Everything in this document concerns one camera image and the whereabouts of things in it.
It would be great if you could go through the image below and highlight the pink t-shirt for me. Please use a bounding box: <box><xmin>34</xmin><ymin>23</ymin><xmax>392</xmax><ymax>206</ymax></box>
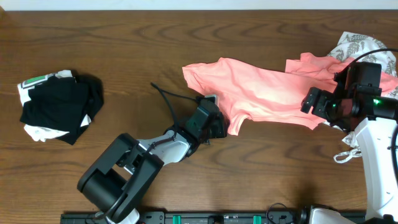
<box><xmin>182</xmin><ymin>52</ymin><xmax>398</xmax><ymax>136</ymax></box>

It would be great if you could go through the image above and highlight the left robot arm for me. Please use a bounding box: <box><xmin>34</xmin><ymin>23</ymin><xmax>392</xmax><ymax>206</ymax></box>
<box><xmin>77</xmin><ymin>96</ymin><xmax>228</xmax><ymax>223</ymax></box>

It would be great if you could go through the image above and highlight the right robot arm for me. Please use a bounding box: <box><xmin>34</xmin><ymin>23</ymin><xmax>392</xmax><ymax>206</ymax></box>
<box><xmin>301</xmin><ymin>61</ymin><xmax>397</xmax><ymax>223</ymax></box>

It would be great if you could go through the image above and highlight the white fern print cloth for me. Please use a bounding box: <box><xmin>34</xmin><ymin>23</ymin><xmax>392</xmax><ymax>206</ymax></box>
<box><xmin>328</xmin><ymin>31</ymin><xmax>397</xmax><ymax>164</ymax></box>

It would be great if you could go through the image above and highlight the black folded garment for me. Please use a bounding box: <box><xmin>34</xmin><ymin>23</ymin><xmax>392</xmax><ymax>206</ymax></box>
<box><xmin>19</xmin><ymin>73</ymin><xmax>104</xmax><ymax>146</ymax></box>

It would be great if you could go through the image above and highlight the white garment with green print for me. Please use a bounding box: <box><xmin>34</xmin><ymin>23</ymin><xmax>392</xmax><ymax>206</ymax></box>
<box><xmin>17</xmin><ymin>70</ymin><xmax>92</xmax><ymax>143</ymax></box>

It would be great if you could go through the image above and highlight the left black cable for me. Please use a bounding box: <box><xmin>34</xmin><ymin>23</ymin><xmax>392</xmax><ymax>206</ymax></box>
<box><xmin>150</xmin><ymin>82</ymin><xmax>200</xmax><ymax>138</ymax></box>

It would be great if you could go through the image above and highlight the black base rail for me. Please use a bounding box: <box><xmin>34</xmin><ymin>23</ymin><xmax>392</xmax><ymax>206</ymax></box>
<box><xmin>60</xmin><ymin>210</ymin><xmax>296</xmax><ymax>224</ymax></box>

